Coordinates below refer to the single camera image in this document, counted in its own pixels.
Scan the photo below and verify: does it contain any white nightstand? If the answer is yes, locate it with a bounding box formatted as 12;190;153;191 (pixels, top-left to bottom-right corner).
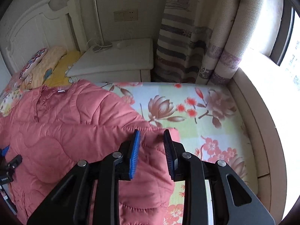
67;38;154;83

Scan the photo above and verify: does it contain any peach patterned pillow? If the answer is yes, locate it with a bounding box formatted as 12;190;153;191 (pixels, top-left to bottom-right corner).
20;46;67;90

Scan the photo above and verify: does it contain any silver desk lamp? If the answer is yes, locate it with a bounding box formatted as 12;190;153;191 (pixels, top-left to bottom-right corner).
93;0;112;53

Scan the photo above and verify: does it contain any colourful embroidered pillow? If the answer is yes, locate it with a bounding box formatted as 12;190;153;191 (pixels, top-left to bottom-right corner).
19;48;48;80

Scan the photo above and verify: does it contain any yellow pillow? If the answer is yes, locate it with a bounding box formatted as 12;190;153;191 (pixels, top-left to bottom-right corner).
44;51;81;87

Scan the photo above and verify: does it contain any white charger adapter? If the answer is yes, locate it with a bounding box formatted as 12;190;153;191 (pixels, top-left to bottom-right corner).
116;40;131;49

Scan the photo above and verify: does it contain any pink quilted jacket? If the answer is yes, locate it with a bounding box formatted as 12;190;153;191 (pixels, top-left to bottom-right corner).
1;80;174;224

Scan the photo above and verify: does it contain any white charger cable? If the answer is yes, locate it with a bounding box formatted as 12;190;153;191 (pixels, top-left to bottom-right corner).
84;29;137;52

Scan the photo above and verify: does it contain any beige window sill ledge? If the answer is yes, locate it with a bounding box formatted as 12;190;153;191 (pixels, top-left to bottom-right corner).
228;69;287;224

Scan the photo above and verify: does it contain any white wooden headboard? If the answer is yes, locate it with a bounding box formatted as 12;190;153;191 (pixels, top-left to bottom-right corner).
4;0;88;73

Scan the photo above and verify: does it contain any striped sailboat curtain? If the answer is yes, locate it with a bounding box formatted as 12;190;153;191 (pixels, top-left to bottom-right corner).
154;0;265;85

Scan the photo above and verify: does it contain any floral bed sheet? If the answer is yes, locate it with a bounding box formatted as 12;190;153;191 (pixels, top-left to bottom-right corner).
0;81;258;225

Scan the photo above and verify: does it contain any wall socket panel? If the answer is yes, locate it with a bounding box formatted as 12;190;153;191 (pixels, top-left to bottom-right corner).
113;9;138;22

